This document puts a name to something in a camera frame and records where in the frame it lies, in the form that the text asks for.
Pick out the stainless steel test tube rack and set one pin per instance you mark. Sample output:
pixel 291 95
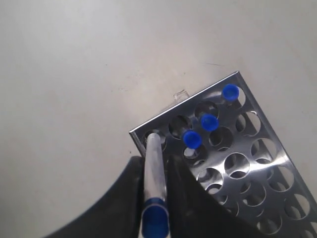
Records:
pixel 242 164

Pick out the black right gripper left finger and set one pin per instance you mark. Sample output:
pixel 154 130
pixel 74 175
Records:
pixel 117 214

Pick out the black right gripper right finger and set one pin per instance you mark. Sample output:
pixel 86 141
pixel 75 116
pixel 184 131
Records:
pixel 193 213

